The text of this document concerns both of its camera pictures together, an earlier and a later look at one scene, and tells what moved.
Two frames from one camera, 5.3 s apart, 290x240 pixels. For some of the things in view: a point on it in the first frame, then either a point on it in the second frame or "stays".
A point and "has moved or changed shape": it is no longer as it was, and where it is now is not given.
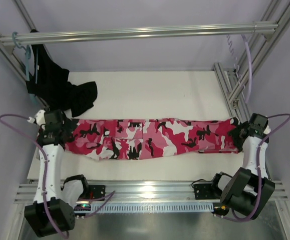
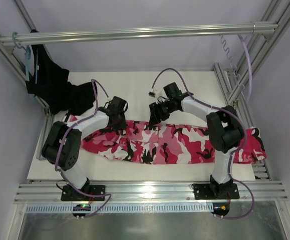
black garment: [51, 84] stays
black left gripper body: [66, 127] → [118, 122]
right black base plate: [209, 191] stays
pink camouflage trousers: [110, 139] has moved or changed shape
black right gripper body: [238, 132] → [155, 113]
